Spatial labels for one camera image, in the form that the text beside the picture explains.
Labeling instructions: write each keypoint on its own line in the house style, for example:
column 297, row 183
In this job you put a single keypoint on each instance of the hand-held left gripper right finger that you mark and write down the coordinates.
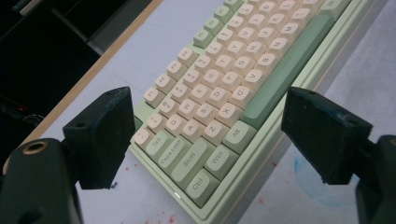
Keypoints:
column 323, row 137

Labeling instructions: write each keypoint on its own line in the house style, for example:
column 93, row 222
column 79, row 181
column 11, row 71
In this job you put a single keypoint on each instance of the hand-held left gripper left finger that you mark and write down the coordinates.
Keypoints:
column 102, row 143

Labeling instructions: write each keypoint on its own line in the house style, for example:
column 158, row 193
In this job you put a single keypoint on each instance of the green and cream keyboard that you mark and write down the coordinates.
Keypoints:
column 218, row 99

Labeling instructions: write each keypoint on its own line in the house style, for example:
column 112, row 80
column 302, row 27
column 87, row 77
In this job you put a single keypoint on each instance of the white foam board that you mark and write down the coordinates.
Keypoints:
column 149, row 46

